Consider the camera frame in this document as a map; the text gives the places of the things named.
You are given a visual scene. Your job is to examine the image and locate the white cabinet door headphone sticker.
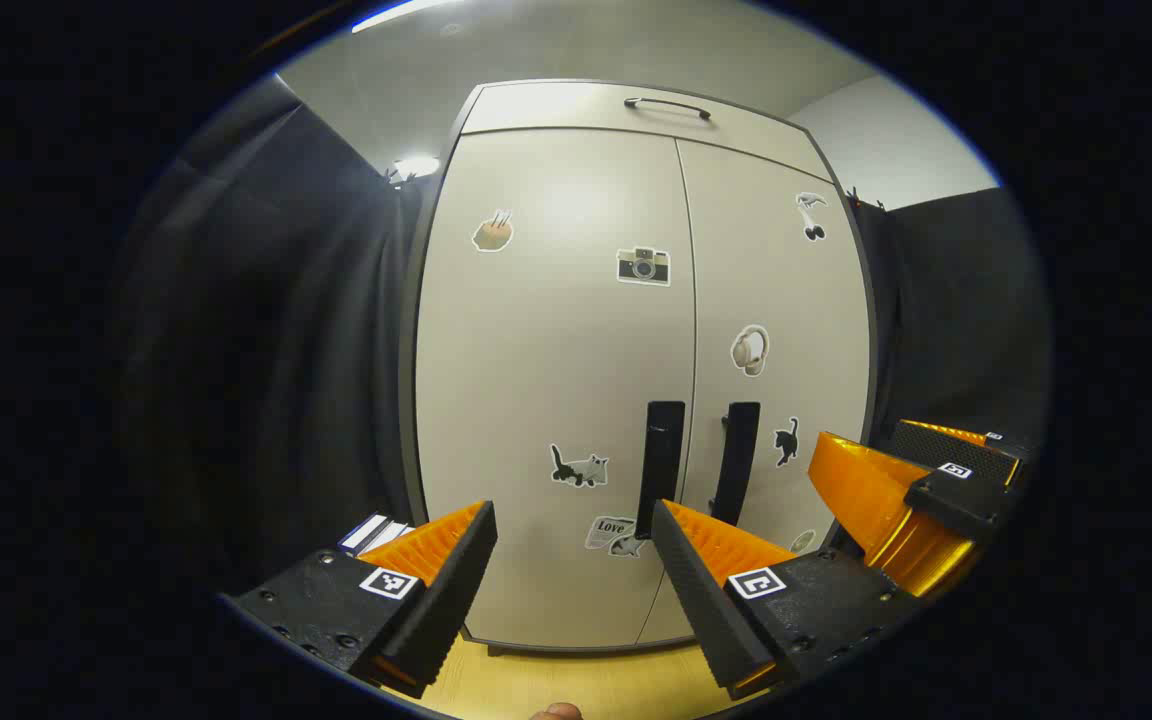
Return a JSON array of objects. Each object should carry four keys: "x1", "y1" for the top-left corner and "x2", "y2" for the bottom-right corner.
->
[{"x1": 636, "y1": 138, "x2": 877, "y2": 646}]

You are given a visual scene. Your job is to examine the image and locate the white double-door shoe cabinet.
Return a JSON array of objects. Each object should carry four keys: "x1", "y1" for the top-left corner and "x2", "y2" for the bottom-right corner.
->
[{"x1": 398, "y1": 78, "x2": 882, "y2": 658}]

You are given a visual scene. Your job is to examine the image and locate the black door handle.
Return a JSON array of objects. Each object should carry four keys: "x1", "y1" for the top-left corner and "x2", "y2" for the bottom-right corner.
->
[
  {"x1": 708, "y1": 402, "x2": 762, "y2": 528},
  {"x1": 634, "y1": 400, "x2": 687, "y2": 541}
]

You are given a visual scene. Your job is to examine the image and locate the black drawer handle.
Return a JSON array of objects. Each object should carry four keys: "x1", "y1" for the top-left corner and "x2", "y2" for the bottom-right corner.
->
[{"x1": 623, "y1": 97, "x2": 713, "y2": 122}]

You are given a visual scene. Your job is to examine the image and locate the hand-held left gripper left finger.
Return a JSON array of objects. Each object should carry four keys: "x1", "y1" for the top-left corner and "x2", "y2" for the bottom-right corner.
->
[{"x1": 221, "y1": 500, "x2": 499, "y2": 699}]

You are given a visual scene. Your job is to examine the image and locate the blue white book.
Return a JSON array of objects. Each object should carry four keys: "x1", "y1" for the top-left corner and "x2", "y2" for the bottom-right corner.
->
[
  {"x1": 338, "y1": 513, "x2": 392, "y2": 553},
  {"x1": 366, "y1": 520, "x2": 415, "y2": 557}
]

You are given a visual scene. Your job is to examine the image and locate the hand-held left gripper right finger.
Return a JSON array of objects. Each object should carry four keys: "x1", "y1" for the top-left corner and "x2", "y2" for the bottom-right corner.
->
[{"x1": 651, "y1": 498, "x2": 922, "y2": 701}]

